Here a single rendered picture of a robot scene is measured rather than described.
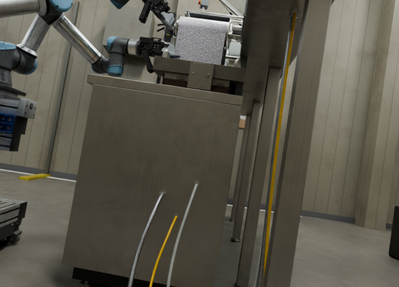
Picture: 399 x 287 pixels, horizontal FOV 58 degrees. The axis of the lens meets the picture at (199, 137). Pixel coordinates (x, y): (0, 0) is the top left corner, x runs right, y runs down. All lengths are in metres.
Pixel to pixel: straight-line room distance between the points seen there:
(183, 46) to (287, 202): 1.08
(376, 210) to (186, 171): 4.42
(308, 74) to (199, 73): 0.65
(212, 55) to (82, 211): 0.93
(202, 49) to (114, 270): 1.08
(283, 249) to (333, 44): 5.06
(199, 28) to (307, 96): 0.96
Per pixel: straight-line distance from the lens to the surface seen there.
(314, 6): 1.05
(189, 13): 2.22
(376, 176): 5.59
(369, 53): 6.06
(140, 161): 1.49
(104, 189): 1.54
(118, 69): 1.81
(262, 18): 1.33
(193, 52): 1.79
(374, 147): 5.59
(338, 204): 5.70
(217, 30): 1.82
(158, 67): 1.59
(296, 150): 0.96
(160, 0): 1.91
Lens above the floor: 0.64
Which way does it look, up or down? 3 degrees up
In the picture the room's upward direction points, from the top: 9 degrees clockwise
